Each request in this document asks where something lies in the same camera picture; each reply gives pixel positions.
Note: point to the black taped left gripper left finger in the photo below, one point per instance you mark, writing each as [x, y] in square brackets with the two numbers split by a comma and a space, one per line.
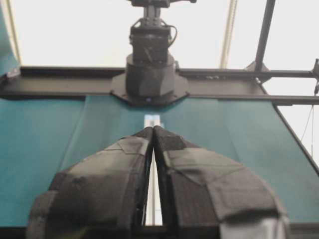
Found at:
[101, 197]

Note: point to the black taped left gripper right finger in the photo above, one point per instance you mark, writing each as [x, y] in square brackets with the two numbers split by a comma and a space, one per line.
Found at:
[206, 195]

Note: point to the teal table mat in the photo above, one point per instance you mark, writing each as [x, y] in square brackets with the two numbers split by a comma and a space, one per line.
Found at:
[39, 137]

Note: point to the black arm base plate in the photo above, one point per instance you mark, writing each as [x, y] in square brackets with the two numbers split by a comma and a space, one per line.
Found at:
[151, 93]

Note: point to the black aluminium frame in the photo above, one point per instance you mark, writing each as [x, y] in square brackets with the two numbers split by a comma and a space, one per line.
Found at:
[105, 97]

